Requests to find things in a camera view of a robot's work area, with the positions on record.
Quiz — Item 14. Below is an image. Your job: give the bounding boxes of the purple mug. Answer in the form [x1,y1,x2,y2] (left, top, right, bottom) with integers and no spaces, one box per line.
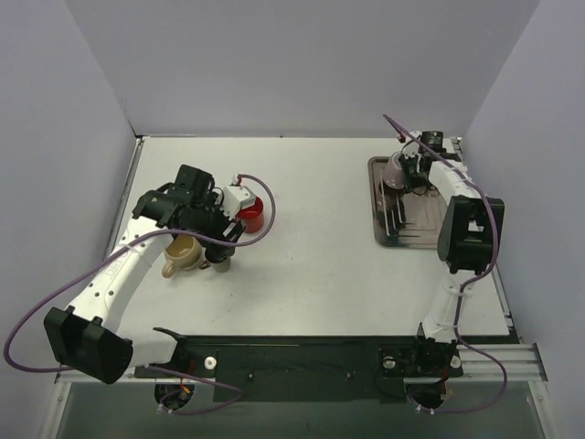
[382,152,405,190]

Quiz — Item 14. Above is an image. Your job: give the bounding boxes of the beige round mug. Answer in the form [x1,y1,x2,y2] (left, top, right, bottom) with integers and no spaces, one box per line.
[162,234,204,279]

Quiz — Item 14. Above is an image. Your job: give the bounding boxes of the small brown cup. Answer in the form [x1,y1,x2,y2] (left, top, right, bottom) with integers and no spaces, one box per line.
[198,258,231,273]

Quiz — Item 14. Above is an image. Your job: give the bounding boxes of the red mug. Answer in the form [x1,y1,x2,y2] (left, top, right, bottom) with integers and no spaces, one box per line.
[238,197,264,234]

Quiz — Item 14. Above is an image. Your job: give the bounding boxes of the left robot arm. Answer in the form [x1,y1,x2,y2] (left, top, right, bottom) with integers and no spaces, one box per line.
[44,165,256,384]

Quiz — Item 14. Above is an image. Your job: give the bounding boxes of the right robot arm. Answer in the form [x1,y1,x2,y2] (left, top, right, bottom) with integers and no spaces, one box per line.
[399,132,505,344]

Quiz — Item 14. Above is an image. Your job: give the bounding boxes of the metal tray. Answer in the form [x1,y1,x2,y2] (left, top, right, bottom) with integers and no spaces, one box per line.
[367,156,447,251]

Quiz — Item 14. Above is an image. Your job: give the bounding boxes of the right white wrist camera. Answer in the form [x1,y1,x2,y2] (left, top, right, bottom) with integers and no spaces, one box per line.
[399,139,420,160]

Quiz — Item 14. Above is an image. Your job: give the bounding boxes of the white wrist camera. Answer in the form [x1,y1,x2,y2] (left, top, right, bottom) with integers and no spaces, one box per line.
[399,139,420,160]
[220,185,256,220]

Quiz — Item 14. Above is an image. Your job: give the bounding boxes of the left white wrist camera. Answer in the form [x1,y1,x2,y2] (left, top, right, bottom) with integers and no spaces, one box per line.
[220,185,256,220]

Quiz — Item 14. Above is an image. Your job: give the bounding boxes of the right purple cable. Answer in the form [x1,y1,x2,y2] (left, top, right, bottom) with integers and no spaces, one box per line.
[382,113,509,415]

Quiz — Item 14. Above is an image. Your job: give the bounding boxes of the purple cable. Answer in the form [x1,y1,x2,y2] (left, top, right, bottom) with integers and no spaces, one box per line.
[3,172,276,416]
[382,113,509,415]

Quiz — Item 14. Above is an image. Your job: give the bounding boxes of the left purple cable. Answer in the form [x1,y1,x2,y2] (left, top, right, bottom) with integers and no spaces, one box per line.
[3,172,276,416]

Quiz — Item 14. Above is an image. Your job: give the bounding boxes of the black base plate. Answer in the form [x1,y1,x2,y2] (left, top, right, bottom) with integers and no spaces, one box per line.
[132,335,522,406]

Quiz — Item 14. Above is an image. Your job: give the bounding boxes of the aluminium rail frame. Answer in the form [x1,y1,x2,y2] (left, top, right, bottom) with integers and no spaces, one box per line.
[54,135,548,385]

